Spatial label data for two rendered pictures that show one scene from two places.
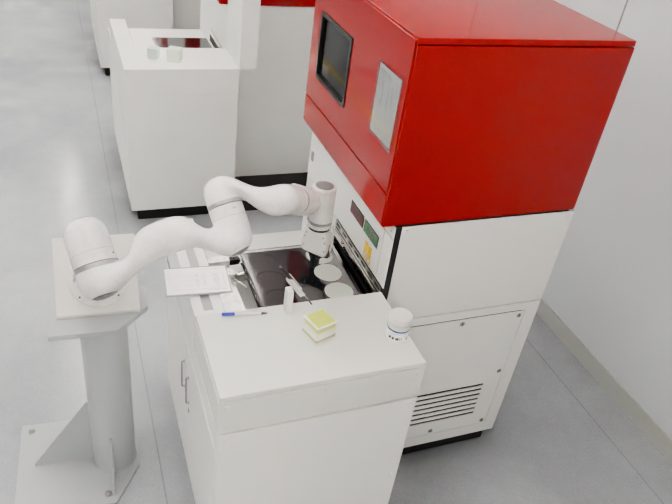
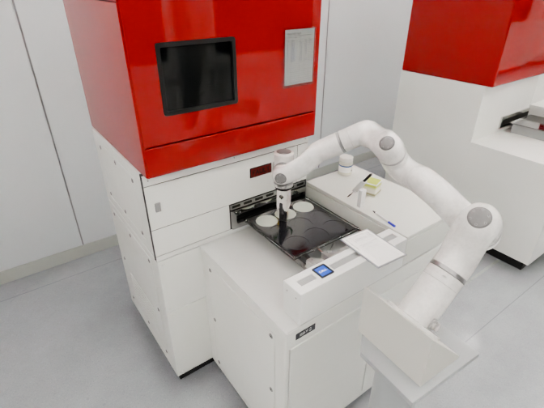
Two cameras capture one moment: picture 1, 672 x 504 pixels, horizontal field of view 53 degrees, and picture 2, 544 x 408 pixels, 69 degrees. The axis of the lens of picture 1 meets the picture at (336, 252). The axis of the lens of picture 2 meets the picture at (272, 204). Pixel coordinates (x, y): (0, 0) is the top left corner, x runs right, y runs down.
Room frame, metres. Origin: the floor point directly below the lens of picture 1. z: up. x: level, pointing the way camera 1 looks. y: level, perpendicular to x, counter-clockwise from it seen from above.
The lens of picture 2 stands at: (2.33, 1.56, 1.86)
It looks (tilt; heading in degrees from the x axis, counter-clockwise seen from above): 30 degrees down; 259
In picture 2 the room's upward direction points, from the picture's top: straight up
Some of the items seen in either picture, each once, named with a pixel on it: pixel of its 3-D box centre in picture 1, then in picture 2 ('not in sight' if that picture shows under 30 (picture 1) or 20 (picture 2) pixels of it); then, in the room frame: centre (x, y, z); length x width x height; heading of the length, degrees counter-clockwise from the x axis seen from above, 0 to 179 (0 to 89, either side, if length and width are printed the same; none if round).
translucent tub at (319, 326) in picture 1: (319, 326); (371, 186); (1.54, 0.02, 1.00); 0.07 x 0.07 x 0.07; 43
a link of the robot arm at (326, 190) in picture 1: (321, 201); (283, 166); (1.98, 0.07, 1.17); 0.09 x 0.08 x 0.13; 71
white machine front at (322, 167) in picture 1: (344, 213); (236, 193); (2.18, -0.01, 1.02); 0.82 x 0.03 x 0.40; 25
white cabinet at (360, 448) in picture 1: (268, 395); (322, 310); (1.79, 0.17, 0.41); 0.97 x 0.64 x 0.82; 25
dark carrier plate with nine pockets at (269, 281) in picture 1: (300, 276); (299, 223); (1.91, 0.11, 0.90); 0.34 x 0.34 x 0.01; 25
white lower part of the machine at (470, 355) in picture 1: (397, 324); (210, 262); (2.32, -0.32, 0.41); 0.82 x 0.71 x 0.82; 25
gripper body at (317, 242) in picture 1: (317, 237); (282, 195); (1.98, 0.07, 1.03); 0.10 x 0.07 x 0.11; 66
